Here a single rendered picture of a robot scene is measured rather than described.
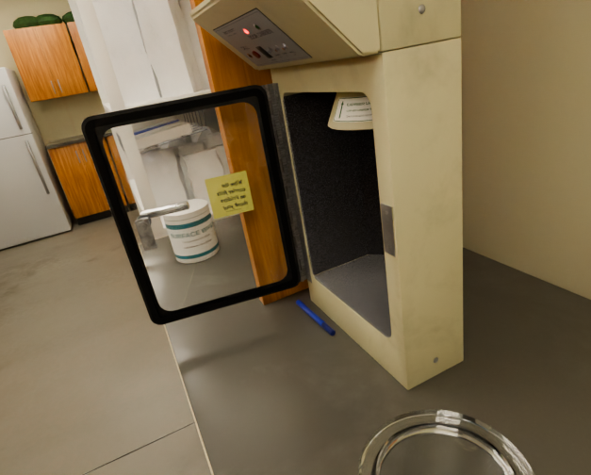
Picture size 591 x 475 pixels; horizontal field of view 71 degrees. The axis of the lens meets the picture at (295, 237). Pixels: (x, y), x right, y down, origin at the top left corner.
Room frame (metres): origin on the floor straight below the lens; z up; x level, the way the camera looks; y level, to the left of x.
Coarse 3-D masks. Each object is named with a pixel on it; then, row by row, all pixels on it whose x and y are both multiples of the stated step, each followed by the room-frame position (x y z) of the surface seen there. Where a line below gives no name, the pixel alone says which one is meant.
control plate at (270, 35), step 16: (240, 16) 0.58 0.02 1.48; (256, 16) 0.55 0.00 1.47; (224, 32) 0.68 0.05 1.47; (240, 32) 0.63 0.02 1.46; (256, 32) 0.59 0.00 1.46; (272, 32) 0.56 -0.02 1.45; (240, 48) 0.70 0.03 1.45; (272, 48) 0.61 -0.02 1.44; (288, 48) 0.57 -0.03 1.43; (256, 64) 0.72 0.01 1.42
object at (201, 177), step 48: (144, 144) 0.71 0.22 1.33; (192, 144) 0.73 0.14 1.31; (240, 144) 0.74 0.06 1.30; (144, 192) 0.71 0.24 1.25; (192, 192) 0.72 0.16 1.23; (240, 192) 0.74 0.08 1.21; (192, 240) 0.72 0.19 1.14; (240, 240) 0.73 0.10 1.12; (192, 288) 0.71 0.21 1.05; (240, 288) 0.73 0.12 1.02
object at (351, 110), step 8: (336, 96) 0.64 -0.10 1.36; (344, 96) 0.61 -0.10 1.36; (352, 96) 0.60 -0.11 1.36; (360, 96) 0.59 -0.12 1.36; (336, 104) 0.63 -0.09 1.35; (344, 104) 0.60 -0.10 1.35; (352, 104) 0.59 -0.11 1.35; (360, 104) 0.58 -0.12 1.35; (368, 104) 0.58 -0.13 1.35; (336, 112) 0.62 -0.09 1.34; (344, 112) 0.60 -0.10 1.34; (352, 112) 0.59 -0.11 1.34; (360, 112) 0.58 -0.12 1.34; (368, 112) 0.57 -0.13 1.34; (336, 120) 0.61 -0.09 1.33; (344, 120) 0.59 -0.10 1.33; (352, 120) 0.58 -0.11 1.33; (360, 120) 0.57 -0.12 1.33; (368, 120) 0.57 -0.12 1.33; (336, 128) 0.61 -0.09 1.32; (344, 128) 0.59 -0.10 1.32; (352, 128) 0.58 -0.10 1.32; (360, 128) 0.57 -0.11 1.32; (368, 128) 0.56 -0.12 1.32
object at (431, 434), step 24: (384, 432) 0.22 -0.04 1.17; (408, 432) 0.22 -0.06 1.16; (432, 432) 0.22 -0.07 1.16; (456, 432) 0.21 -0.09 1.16; (480, 432) 0.20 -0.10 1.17; (360, 456) 0.20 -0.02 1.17; (384, 456) 0.20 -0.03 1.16; (408, 456) 0.22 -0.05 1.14; (432, 456) 0.22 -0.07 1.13; (456, 456) 0.21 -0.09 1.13; (480, 456) 0.20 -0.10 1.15; (504, 456) 0.18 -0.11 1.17
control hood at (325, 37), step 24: (216, 0) 0.60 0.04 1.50; (240, 0) 0.54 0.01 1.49; (264, 0) 0.50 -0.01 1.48; (288, 0) 0.46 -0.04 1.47; (312, 0) 0.45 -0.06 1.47; (336, 0) 0.46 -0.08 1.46; (360, 0) 0.47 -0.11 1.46; (216, 24) 0.67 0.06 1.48; (288, 24) 0.51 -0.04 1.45; (312, 24) 0.47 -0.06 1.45; (336, 24) 0.45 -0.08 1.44; (360, 24) 0.46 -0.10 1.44; (312, 48) 0.53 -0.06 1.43; (336, 48) 0.49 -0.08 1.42; (360, 48) 0.46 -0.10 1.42
